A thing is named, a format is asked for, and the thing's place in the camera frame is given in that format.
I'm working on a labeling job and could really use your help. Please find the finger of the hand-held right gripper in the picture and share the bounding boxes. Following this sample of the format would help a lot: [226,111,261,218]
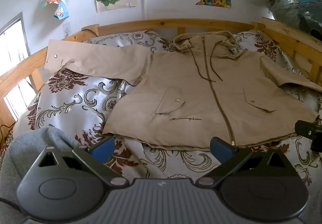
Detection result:
[294,119,322,154]

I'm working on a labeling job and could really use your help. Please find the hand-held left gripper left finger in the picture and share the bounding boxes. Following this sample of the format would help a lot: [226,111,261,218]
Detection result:
[25,137,130,188]

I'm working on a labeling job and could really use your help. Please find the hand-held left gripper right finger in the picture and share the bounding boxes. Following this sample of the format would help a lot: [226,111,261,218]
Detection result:
[196,137,300,188]

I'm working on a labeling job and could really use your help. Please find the beige hooded jacket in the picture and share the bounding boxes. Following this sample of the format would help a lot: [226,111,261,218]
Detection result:
[44,30,322,151]

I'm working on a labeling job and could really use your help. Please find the floral white bedspread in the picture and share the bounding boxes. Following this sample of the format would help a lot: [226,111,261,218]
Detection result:
[0,29,322,179]

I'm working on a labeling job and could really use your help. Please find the grey sweatshirt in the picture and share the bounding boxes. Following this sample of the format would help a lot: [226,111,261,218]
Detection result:
[0,127,85,224]

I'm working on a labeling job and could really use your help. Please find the window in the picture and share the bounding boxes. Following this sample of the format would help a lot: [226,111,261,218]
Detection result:
[0,12,32,126]

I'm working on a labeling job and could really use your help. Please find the wooden bed frame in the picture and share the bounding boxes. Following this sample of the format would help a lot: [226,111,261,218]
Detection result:
[0,18,322,124]

